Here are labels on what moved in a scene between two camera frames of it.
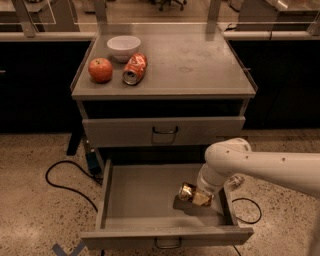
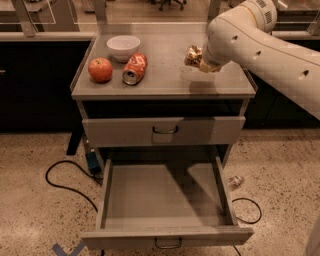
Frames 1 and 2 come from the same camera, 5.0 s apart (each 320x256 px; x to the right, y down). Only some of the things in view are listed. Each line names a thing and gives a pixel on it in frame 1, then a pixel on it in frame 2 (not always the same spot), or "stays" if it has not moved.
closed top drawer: x=152 y=131 stays
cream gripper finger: x=201 y=199 → x=208 y=69
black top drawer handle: x=165 y=132 stays
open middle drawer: x=141 y=207 stays
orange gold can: x=186 y=191 → x=193 y=56
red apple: x=100 y=70 stays
